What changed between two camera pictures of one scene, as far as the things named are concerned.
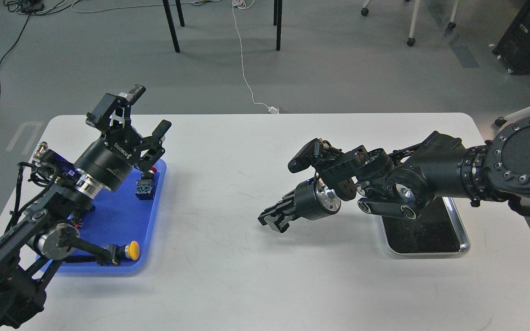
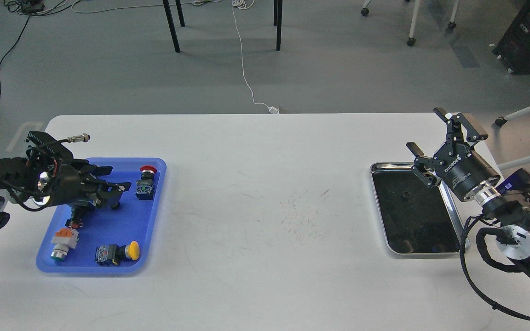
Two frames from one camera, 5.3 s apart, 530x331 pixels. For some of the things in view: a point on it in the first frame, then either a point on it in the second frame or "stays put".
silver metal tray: [437, 229] stays put
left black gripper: [107, 159] → [71, 183]
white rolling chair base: [411, 41] stays put
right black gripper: [312, 199] → [460, 168]
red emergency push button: [144, 186] stays put
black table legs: [277, 20] stays put
